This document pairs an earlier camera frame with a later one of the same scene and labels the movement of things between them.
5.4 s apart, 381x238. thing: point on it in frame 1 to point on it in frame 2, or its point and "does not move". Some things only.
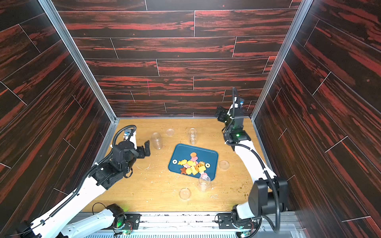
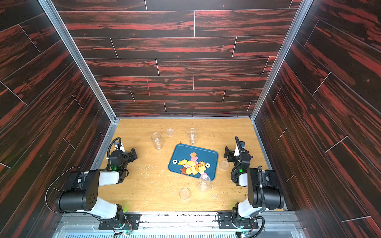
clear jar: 204,182 does not move
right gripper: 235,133 to 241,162
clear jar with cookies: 192,133 does not move
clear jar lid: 224,164 does not move
